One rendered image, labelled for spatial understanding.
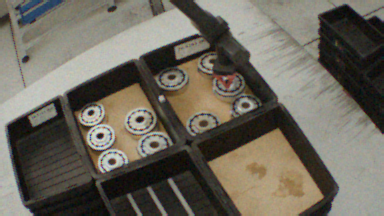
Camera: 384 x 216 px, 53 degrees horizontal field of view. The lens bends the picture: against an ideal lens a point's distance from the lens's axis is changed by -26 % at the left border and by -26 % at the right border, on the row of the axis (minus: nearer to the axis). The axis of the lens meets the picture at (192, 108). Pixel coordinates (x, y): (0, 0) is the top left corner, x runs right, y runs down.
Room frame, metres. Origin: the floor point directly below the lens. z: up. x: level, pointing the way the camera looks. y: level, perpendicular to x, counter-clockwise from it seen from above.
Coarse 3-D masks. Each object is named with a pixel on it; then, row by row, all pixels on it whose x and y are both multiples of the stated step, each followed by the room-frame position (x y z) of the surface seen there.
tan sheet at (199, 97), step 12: (192, 60) 1.28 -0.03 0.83; (192, 72) 1.22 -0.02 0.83; (192, 84) 1.16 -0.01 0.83; (204, 84) 1.16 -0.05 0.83; (180, 96) 1.12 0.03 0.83; (192, 96) 1.11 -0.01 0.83; (204, 96) 1.10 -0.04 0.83; (180, 108) 1.07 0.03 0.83; (192, 108) 1.06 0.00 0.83; (204, 108) 1.06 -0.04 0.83; (216, 108) 1.05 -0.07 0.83; (228, 108) 1.04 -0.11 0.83
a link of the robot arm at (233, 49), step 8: (216, 16) 1.12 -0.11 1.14; (224, 24) 1.10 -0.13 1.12; (224, 32) 1.10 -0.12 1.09; (208, 40) 1.08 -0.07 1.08; (216, 40) 1.09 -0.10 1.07; (224, 40) 1.07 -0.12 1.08; (232, 40) 1.06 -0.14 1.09; (224, 48) 1.07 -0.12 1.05; (232, 48) 1.04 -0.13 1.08; (240, 48) 1.03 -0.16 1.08; (232, 56) 1.03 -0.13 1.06; (240, 56) 1.03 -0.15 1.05; (248, 56) 1.04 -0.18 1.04; (240, 64) 1.02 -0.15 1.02
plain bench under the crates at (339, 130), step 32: (224, 0) 1.82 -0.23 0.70; (128, 32) 1.67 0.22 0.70; (160, 32) 1.63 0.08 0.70; (192, 32) 1.59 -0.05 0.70; (256, 32) 1.55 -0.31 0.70; (64, 64) 1.56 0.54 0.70; (96, 64) 1.50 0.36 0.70; (256, 64) 1.35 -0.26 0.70; (288, 64) 1.33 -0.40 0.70; (320, 64) 1.31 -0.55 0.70; (32, 96) 1.40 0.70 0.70; (288, 96) 1.17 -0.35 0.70; (320, 96) 1.14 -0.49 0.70; (0, 128) 1.24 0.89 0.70; (320, 128) 0.99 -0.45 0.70; (352, 128) 0.95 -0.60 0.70; (0, 160) 1.05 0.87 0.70; (352, 160) 0.81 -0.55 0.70; (352, 192) 0.67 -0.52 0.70
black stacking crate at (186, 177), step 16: (176, 160) 0.83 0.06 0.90; (192, 160) 0.80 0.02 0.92; (128, 176) 0.78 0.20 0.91; (144, 176) 0.79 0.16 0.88; (160, 176) 0.81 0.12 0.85; (176, 176) 0.82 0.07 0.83; (192, 176) 0.81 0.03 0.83; (112, 192) 0.76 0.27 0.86; (128, 192) 0.77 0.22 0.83; (144, 192) 0.77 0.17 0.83; (160, 192) 0.77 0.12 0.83; (192, 192) 0.75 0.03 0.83; (208, 192) 0.71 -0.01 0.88; (128, 208) 0.71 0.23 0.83; (144, 208) 0.71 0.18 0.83; (176, 208) 0.70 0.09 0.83; (192, 208) 0.69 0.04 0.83; (208, 208) 0.69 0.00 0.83
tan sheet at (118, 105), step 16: (112, 96) 1.17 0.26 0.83; (128, 96) 1.16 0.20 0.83; (144, 96) 1.15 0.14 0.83; (112, 112) 1.10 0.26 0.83; (128, 112) 1.09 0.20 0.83; (80, 128) 1.05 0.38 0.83; (112, 128) 1.03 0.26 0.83; (160, 128) 1.00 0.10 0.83; (128, 144) 0.96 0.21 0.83; (96, 160) 0.91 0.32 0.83
